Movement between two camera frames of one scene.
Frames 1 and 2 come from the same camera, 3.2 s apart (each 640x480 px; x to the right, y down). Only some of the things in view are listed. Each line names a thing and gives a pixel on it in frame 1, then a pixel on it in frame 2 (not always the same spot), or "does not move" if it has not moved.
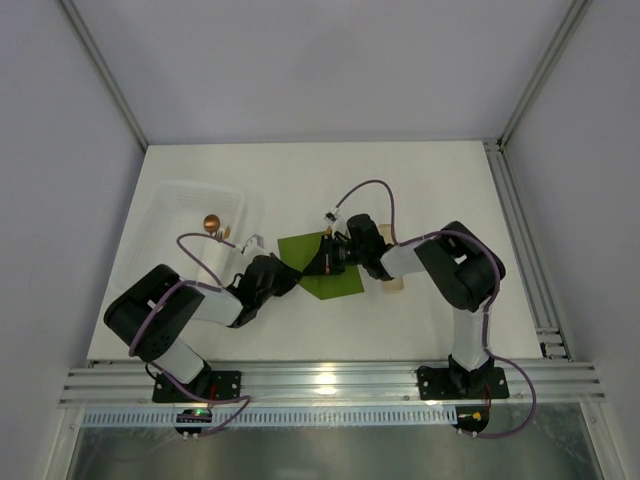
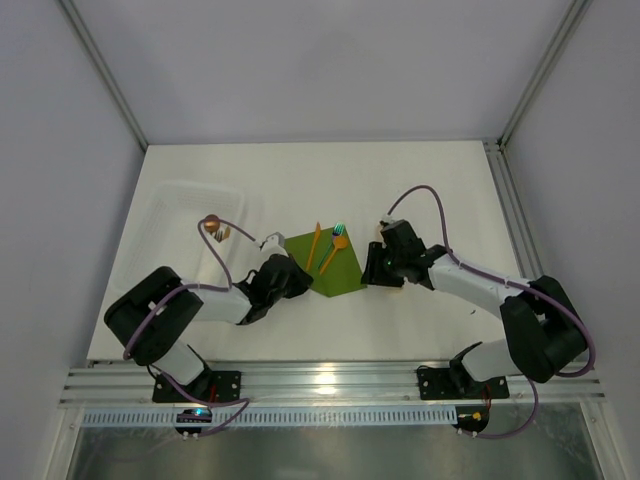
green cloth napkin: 299,251 does not move
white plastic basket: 194,230 does not move
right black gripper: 327,255 -> 377,265
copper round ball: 211,223 does not move
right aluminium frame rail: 551,341 does not move
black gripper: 331,217 -> 386,221
